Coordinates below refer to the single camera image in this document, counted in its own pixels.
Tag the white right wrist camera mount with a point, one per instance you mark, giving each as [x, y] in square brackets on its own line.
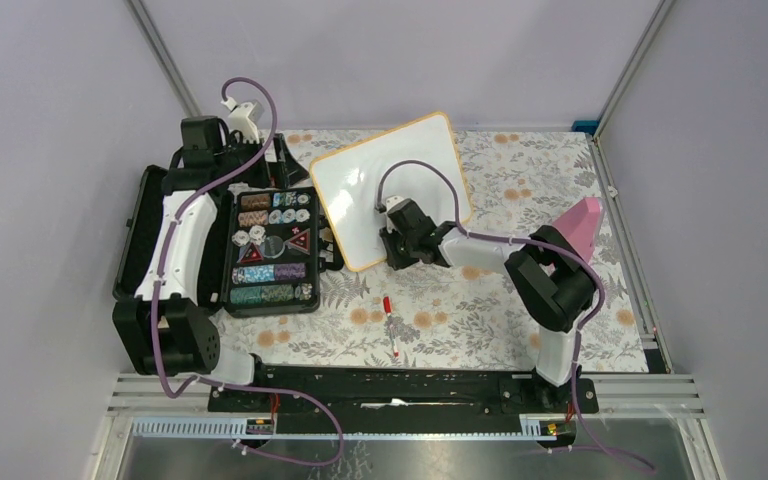
[392, 201]

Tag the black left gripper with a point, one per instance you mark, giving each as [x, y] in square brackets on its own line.
[283, 171]

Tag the yellow framed whiteboard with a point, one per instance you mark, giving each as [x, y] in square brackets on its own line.
[418, 160]

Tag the pink wedge block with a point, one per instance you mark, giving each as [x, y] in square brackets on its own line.
[580, 226]

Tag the black poker chip case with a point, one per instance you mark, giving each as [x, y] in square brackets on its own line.
[263, 252]

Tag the white red whiteboard marker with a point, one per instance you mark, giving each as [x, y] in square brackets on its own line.
[388, 310]

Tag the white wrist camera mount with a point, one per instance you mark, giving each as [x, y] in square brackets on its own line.
[242, 118]
[392, 201]

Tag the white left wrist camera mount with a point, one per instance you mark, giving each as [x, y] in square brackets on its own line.
[242, 118]

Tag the blue corner bracket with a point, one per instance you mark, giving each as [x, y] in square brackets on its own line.
[588, 127]

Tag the floral patterned table mat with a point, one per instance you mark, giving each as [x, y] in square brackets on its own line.
[464, 318]

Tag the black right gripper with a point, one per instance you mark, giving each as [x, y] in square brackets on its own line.
[396, 262]

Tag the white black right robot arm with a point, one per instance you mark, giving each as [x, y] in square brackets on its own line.
[549, 272]

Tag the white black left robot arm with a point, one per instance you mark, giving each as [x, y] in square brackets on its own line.
[180, 337]

